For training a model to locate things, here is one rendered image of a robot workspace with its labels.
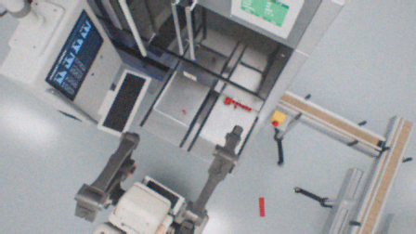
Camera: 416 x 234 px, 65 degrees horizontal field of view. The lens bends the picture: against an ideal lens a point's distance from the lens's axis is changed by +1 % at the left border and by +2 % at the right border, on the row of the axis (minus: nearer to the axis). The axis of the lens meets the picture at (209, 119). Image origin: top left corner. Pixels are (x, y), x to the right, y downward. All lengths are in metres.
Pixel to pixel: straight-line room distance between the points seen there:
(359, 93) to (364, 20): 0.78
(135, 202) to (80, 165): 1.63
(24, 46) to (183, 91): 0.94
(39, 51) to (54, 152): 1.71
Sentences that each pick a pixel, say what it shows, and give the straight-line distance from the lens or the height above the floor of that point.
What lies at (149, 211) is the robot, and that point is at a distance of 1.49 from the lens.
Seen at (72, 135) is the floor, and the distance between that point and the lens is 3.16.
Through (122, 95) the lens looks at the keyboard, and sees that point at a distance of 2.21.
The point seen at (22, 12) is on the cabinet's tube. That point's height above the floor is 1.73.
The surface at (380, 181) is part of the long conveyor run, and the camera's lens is 2.12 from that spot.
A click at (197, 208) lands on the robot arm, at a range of 1.52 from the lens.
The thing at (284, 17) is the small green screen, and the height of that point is 1.97.
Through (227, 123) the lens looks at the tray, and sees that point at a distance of 2.03.
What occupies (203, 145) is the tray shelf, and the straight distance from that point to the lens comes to 2.00.
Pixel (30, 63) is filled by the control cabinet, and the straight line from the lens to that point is 1.62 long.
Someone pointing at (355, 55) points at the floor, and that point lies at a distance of 3.48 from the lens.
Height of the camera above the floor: 2.85
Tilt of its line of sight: 75 degrees down
